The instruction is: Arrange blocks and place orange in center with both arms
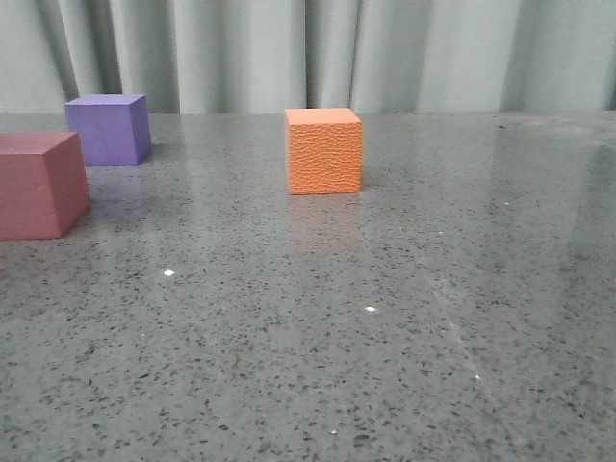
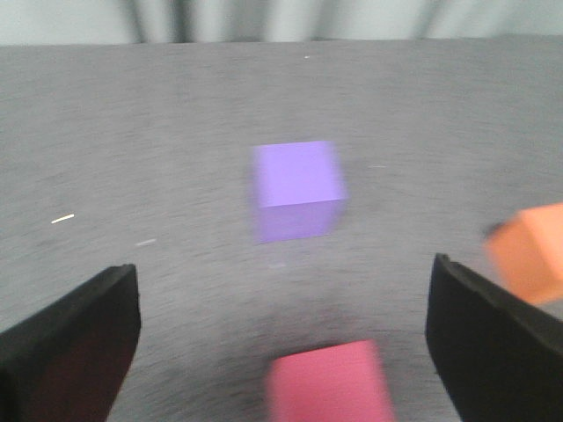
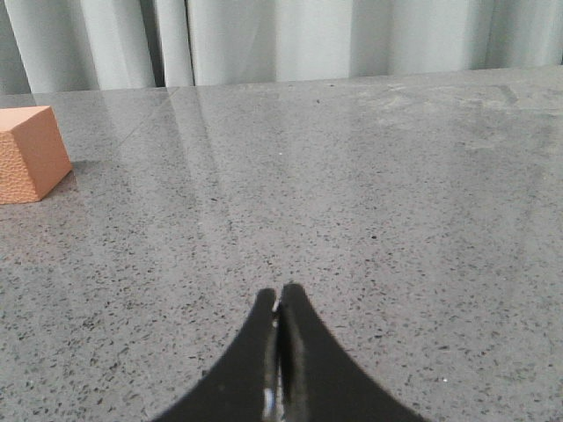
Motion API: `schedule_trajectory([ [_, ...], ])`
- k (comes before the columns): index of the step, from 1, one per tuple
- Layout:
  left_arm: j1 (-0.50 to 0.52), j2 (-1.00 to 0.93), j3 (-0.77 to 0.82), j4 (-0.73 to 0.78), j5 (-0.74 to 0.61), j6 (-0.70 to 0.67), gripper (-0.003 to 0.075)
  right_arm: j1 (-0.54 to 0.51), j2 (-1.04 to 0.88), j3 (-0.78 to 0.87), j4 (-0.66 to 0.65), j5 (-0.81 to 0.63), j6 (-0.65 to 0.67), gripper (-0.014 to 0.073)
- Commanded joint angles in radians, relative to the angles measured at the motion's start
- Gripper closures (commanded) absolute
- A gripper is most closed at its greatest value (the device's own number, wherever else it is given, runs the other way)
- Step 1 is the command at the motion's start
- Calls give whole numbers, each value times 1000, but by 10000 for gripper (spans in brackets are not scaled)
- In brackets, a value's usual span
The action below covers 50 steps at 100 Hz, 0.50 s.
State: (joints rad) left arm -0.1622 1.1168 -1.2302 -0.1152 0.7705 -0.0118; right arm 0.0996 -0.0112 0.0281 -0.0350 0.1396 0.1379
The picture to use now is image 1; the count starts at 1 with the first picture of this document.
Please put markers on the orange foam cube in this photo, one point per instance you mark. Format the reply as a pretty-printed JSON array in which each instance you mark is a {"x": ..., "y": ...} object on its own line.
[{"x": 323, "y": 150}]

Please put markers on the grey-white curtain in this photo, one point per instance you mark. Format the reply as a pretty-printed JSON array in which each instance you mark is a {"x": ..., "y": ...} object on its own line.
[{"x": 266, "y": 56}]

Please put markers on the purple foam cube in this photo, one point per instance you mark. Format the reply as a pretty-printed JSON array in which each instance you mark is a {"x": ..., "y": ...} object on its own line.
[{"x": 113, "y": 128}]

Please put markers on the pink-red foam cube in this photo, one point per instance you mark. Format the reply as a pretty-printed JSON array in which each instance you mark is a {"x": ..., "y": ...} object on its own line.
[{"x": 44, "y": 188}]

